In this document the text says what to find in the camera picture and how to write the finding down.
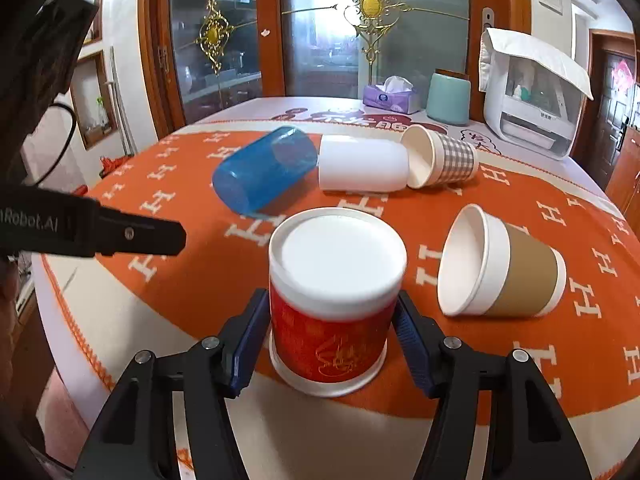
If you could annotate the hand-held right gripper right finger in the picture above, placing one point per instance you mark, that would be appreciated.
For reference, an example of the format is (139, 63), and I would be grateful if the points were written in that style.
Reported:
(416, 347)

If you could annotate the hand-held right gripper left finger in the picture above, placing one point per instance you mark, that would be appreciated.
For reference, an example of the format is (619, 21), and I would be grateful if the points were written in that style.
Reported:
(246, 347)

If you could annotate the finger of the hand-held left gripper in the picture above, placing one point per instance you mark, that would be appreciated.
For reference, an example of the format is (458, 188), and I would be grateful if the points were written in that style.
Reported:
(145, 237)

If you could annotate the red paper cup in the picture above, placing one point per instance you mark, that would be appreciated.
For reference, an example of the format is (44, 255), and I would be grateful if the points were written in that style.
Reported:
(327, 330)

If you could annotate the brown sleeve paper cup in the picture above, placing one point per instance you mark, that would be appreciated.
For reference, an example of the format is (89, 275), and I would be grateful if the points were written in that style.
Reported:
(527, 275)

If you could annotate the blue plastic cup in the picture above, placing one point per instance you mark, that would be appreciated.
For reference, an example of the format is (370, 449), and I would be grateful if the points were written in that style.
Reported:
(260, 170)

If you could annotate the plain white cup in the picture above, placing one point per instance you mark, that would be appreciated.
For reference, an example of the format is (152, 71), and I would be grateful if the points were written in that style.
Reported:
(362, 162)

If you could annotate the plaid paper cup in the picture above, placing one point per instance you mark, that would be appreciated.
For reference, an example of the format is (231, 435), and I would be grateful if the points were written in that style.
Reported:
(452, 157)

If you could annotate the orange patterned blanket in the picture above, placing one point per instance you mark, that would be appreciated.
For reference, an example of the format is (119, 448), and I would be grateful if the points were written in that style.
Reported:
(200, 270)

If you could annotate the wooden framed picture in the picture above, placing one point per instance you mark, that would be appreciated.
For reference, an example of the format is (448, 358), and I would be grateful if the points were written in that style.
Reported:
(90, 10)
(95, 100)

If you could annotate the wooden glass door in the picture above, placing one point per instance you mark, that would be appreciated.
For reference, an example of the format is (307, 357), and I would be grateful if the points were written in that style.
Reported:
(220, 35)
(400, 25)

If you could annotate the purple tissue box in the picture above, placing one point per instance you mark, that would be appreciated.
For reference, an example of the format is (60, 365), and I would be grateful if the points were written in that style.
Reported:
(387, 100)

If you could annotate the teal canister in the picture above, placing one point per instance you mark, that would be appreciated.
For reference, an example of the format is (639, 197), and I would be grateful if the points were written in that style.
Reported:
(448, 100)

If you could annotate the white countertop appliance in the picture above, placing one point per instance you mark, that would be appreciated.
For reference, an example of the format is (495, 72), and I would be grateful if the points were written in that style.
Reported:
(530, 120)

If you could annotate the dark wooden door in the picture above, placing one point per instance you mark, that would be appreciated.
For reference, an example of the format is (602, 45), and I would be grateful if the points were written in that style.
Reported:
(607, 110)

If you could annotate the red door decoration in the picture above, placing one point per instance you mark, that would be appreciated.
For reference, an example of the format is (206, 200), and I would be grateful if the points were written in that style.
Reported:
(623, 76)

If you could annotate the white wall switch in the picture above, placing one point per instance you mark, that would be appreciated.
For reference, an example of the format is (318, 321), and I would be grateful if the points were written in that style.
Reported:
(550, 0)

